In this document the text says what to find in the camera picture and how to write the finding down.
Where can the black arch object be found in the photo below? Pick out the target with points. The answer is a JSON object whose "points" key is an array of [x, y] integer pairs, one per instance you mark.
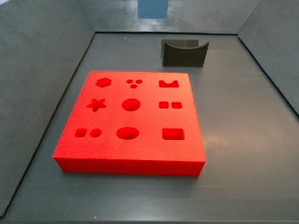
{"points": [[183, 52]]}

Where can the blue panel on wall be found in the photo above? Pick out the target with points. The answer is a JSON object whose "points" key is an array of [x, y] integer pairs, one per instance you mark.
{"points": [[152, 9]]}

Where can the red shape sorter block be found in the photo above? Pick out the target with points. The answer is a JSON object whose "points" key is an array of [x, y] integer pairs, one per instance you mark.
{"points": [[132, 126]]}

